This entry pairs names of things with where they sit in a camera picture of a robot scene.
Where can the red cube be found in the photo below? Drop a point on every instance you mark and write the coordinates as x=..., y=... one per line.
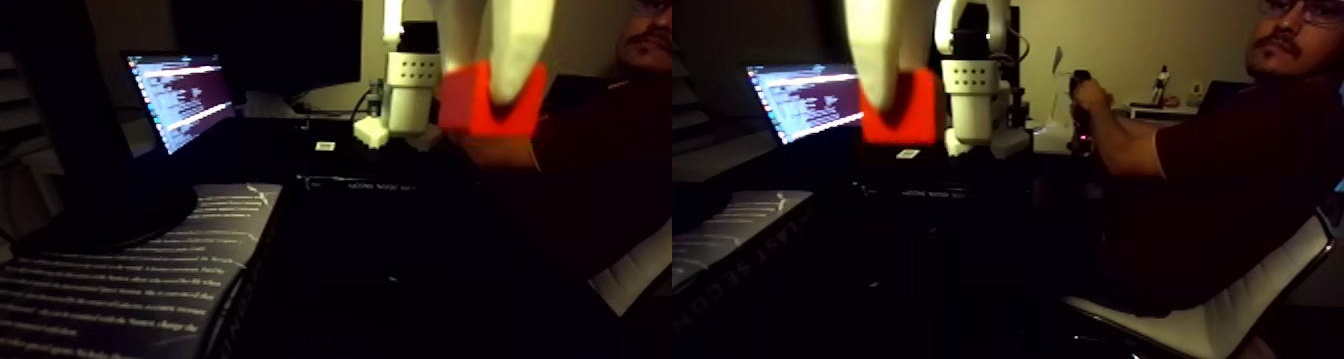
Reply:
x=926, y=109
x=467, y=109

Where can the dark leader arm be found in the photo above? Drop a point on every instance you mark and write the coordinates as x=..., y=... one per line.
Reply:
x=1079, y=130

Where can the person's left hand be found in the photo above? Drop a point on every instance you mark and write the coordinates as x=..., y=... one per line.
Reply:
x=1092, y=93

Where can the open laptop lit screen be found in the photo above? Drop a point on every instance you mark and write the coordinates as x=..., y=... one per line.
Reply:
x=184, y=93
x=803, y=98

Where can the small white tag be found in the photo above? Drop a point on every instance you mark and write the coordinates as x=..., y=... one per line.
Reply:
x=326, y=146
x=908, y=153

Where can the person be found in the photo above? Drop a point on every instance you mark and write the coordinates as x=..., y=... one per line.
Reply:
x=620, y=162
x=1239, y=182

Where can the flat black box with lettering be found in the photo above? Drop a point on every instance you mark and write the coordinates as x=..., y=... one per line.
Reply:
x=945, y=190
x=357, y=182

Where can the small figurine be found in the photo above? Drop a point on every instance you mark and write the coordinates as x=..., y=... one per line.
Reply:
x=1161, y=86

